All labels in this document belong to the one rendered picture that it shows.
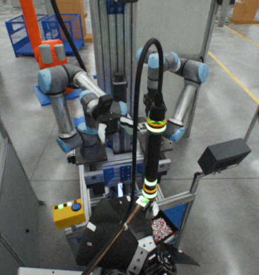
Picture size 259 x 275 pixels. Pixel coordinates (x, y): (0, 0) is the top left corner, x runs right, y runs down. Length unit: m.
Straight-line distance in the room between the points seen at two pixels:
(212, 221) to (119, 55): 1.93
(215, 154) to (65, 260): 1.66
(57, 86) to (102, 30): 0.42
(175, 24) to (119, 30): 1.24
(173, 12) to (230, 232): 2.30
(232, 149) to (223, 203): 1.39
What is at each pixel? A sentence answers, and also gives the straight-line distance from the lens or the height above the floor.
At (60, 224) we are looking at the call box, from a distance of 1.26.
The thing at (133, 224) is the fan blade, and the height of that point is 1.19.
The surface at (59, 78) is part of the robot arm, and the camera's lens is 1.22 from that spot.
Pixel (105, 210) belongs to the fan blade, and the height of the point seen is 1.42.
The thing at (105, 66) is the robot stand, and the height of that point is 1.61.
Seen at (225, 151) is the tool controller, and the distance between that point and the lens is 1.39.
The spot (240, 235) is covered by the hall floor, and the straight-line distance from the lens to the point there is 2.59.
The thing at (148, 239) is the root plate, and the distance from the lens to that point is 1.01.
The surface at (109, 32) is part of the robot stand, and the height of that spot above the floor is 1.80.
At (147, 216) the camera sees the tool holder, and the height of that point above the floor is 1.46.
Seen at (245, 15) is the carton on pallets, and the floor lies 0.34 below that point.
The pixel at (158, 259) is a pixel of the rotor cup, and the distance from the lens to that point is 0.89.
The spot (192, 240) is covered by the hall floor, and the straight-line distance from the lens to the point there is 2.39.
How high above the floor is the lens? 2.09
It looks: 39 degrees down
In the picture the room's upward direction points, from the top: straight up
